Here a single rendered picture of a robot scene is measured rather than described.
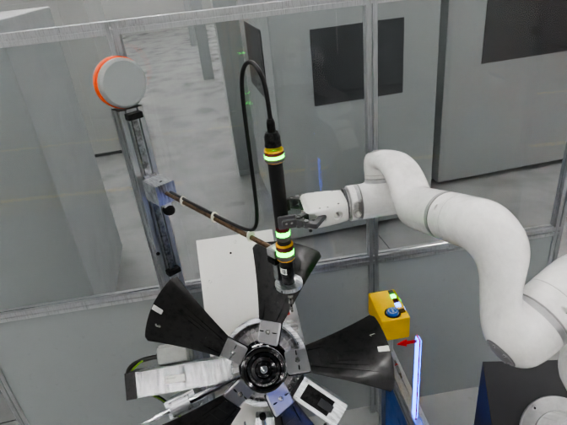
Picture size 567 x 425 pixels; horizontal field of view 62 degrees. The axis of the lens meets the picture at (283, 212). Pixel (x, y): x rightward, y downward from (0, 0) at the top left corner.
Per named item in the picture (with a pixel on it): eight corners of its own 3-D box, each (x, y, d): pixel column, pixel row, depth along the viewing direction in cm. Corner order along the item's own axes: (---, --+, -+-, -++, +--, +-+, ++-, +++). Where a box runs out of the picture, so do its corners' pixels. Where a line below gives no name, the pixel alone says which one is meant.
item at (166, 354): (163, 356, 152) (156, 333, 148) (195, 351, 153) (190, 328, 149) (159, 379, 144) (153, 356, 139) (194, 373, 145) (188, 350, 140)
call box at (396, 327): (368, 314, 176) (367, 292, 171) (394, 310, 177) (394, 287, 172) (381, 345, 162) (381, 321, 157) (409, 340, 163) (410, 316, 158)
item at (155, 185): (145, 200, 160) (139, 177, 156) (163, 192, 164) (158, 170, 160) (159, 208, 153) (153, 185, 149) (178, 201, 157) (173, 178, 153)
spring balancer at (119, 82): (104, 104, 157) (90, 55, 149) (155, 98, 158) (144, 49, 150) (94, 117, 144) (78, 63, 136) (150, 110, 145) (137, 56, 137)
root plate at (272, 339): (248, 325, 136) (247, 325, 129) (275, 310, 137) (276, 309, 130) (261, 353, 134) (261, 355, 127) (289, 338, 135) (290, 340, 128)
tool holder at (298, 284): (264, 283, 120) (259, 251, 116) (284, 271, 124) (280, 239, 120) (288, 298, 114) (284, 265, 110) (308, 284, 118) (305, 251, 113)
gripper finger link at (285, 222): (310, 230, 104) (280, 235, 103) (307, 223, 107) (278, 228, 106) (309, 217, 102) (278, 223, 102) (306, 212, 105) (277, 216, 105)
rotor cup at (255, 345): (230, 353, 136) (226, 357, 123) (275, 330, 138) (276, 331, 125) (252, 400, 133) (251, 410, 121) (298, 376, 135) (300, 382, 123)
